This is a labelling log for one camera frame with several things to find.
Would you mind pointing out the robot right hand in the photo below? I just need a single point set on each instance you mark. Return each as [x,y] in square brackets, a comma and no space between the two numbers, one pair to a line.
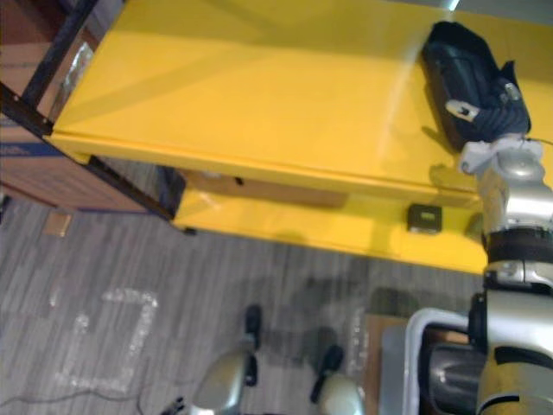
[501,116]

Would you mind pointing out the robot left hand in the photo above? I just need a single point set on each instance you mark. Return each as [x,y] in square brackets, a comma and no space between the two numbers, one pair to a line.
[178,407]

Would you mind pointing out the black plastic housing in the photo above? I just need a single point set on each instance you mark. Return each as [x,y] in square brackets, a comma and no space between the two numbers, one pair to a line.
[458,56]
[449,372]

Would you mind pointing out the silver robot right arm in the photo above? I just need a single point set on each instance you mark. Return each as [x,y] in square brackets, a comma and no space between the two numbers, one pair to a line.
[518,268]

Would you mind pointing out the yellow metal shelf board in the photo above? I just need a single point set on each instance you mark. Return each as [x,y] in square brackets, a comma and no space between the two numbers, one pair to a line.
[302,225]
[242,86]

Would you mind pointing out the small black box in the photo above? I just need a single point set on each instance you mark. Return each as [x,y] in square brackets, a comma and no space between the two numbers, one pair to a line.
[424,218]

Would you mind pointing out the silver robot right leg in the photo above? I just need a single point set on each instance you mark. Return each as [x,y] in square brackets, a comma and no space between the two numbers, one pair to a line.
[343,395]

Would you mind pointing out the brown flat board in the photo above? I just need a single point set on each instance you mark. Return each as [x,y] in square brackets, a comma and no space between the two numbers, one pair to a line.
[373,346]

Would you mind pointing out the small cardboard scrap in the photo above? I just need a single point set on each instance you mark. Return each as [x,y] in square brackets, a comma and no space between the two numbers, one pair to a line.
[57,224]

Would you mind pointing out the white plastic bin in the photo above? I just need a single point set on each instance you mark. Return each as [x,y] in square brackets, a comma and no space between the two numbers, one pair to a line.
[402,367]

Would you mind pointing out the plain brown cardboard box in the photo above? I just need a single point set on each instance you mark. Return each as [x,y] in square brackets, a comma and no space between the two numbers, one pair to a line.
[285,192]

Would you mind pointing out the cardboard box with blue print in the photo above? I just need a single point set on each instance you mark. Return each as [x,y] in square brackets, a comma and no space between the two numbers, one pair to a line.
[39,173]

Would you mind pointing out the black metal shelf frame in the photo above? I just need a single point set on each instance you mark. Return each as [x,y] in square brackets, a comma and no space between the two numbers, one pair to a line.
[39,99]

